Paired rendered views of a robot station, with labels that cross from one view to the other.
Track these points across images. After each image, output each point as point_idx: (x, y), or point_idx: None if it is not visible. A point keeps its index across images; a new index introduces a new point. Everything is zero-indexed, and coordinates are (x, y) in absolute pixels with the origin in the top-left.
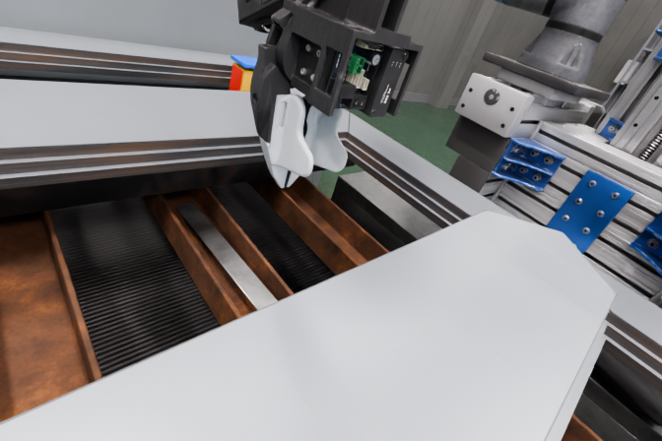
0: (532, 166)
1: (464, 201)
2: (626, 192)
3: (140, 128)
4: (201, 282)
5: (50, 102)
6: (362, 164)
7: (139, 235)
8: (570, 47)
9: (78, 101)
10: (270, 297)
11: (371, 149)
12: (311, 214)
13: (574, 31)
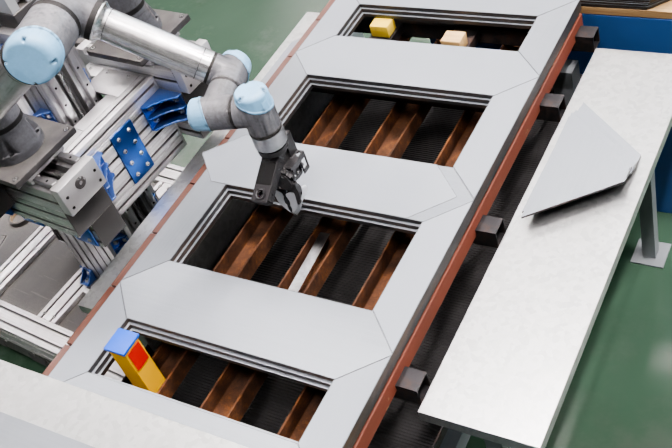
0: (106, 173)
1: (210, 190)
2: (128, 123)
3: (277, 300)
4: (311, 295)
5: (290, 334)
6: (193, 249)
7: (270, 421)
8: (28, 124)
9: (278, 333)
10: (307, 258)
11: (184, 241)
12: None
13: (20, 118)
